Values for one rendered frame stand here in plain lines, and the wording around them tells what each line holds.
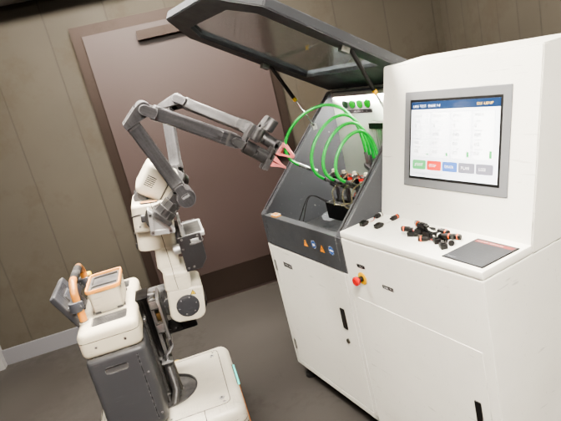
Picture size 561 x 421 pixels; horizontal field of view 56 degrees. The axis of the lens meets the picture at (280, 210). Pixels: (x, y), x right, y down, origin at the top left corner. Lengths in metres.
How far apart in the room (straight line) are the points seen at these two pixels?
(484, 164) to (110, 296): 1.60
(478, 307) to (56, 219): 3.14
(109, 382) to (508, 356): 1.55
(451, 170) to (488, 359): 0.64
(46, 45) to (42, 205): 1.10
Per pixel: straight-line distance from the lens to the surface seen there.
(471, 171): 1.88
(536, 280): 1.82
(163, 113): 2.12
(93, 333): 2.35
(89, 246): 4.16
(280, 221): 2.55
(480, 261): 1.68
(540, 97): 1.74
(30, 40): 4.05
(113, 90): 3.93
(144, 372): 2.42
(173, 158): 2.62
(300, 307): 2.73
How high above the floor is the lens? 1.68
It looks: 16 degrees down
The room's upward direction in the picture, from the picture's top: 14 degrees counter-clockwise
